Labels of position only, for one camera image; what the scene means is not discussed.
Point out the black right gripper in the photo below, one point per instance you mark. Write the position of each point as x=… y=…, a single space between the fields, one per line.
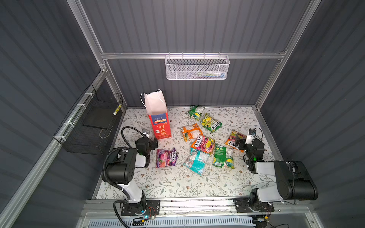
x=242 y=145

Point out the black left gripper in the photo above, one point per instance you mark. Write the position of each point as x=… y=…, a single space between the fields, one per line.
x=152 y=144

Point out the orange Fox's candy bag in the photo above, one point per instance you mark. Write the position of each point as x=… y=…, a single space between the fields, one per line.
x=231 y=141

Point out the purple Fox's candy bag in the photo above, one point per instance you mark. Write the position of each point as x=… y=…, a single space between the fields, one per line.
x=166 y=158

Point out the red and white paper bag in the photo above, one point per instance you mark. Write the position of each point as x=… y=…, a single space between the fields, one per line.
x=157 y=112

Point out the pink yellow Fox's candy bag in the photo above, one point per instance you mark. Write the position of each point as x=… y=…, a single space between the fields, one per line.
x=203 y=144

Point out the green yellow Fox's candy bag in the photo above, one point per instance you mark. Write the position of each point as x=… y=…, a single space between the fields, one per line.
x=210 y=123

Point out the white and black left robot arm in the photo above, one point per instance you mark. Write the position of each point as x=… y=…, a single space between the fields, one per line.
x=119 y=168

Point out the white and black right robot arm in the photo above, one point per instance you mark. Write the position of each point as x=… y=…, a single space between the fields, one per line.
x=292 y=180

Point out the orange snack bag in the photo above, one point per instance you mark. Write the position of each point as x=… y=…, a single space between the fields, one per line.
x=190 y=132

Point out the teal white snack bag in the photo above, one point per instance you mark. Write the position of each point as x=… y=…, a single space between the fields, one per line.
x=196 y=161

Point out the small green snack bag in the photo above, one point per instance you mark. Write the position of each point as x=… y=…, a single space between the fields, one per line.
x=195 y=112

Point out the white perforated vent panel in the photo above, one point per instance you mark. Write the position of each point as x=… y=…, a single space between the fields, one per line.
x=190 y=222

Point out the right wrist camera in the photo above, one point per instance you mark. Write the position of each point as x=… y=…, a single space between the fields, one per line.
x=250 y=136

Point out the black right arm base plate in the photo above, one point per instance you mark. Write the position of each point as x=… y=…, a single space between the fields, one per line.
x=245 y=205

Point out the black wire basket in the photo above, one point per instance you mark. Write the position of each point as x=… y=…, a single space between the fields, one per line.
x=93 y=123

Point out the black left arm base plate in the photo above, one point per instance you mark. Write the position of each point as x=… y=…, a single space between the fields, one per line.
x=149 y=207

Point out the white wire mesh basket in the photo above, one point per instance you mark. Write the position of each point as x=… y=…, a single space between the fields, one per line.
x=196 y=67

